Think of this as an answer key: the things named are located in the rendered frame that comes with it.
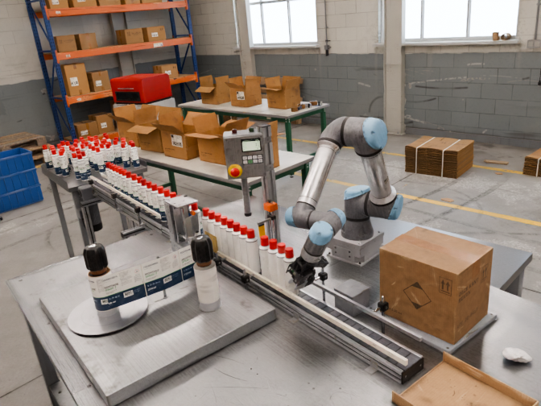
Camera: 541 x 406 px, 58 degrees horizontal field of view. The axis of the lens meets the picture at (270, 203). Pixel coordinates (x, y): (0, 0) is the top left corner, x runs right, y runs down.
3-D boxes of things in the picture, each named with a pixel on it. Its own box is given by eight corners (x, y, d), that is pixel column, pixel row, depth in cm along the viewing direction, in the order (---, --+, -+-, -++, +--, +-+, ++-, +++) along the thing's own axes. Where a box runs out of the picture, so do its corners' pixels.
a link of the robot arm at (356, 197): (351, 208, 235) (350, 181, 230) (377, 212, 228) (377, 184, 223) (339, 217, 226) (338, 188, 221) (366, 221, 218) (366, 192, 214)
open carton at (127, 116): (110, 146, 512) (102, 109, 498) (146, 135, 541) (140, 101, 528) (131, 150, 486) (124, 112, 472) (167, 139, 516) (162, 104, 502)
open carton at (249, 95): (224, 107, 671) (220, 79, 658) (247, 101, 697) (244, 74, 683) (242, 109, 644) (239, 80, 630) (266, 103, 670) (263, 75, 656)
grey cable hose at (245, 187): (242, 215, 226) (237, 171, 219) (249, 213, 228) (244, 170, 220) (247, 217, 223) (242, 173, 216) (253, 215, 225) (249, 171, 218)
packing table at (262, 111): (185, 155, 752) (177, 105, 724) (225, 143, 804) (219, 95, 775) (291, 179, 604) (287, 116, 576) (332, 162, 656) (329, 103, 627)
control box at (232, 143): (228, 173, 218) (223, 131, 211) (266, 169, 218) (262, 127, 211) (228, 180, 208) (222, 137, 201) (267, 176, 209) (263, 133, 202)
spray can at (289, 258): (283, 294, 197) (279, 248, 189) (293, 289, 200) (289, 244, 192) (291, 299, 193) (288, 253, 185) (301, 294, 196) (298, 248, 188)
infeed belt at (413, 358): (163, 231, 276) (163, 225, 275) (176, 226, 281) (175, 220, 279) (404, 380, 152) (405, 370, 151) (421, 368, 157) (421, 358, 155)
